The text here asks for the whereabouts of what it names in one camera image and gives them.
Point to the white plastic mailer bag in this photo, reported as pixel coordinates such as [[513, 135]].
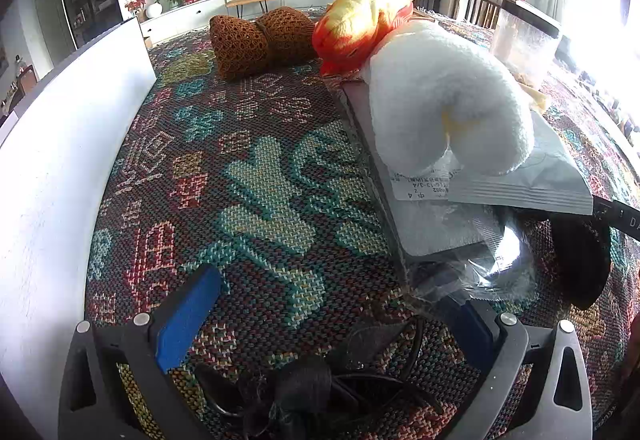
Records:
[[545, 174]]

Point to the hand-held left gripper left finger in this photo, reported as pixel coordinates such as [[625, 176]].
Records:
[[187, 315]]

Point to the white plush toy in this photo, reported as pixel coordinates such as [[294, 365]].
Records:
[[440, 79]]

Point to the brown knitted cloth roll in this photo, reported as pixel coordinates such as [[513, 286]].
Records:
[[240, 44]]

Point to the wooden slatted chair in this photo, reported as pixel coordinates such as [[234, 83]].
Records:
[[475, 2]]

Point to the orange yellow plush toy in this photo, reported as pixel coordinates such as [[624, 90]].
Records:
[[350, 24]]

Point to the grey cloth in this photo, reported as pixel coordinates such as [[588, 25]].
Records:
[[440, 230]]

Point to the colourful woven patterned blanket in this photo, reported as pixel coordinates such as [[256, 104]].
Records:
[[240, 144]]

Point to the clear plastic jar black lid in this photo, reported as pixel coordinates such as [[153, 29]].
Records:
[[525, 44]]

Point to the pale yellow cloth roll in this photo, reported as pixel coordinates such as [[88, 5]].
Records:
[[535, 94]]

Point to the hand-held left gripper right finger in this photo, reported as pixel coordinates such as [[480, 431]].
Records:
[[472, 332]]

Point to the white low cabinet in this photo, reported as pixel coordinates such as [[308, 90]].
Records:
[[200, 12]]

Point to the white panel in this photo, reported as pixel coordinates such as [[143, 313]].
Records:
[[65, 144]]

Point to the white round vase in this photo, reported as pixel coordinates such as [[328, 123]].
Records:
[[154, 10]]

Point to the red flower branches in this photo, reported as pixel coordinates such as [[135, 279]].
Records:
[[136, 2]]

